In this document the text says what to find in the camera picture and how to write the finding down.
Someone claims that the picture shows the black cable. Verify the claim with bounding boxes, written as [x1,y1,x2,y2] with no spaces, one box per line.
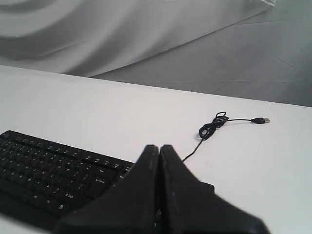
[182,112,271,162]

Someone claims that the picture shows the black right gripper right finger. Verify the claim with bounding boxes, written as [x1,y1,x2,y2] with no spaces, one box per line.
[158,145,270,234]

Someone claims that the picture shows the grey fabric backdrop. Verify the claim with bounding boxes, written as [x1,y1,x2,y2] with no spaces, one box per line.
[0,0,312,106]

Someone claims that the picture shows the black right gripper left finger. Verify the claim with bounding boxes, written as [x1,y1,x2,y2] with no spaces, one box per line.
[54,145,159,234]

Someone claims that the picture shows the black computer keyboard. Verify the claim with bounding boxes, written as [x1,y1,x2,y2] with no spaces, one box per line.
[0,130,161,234]

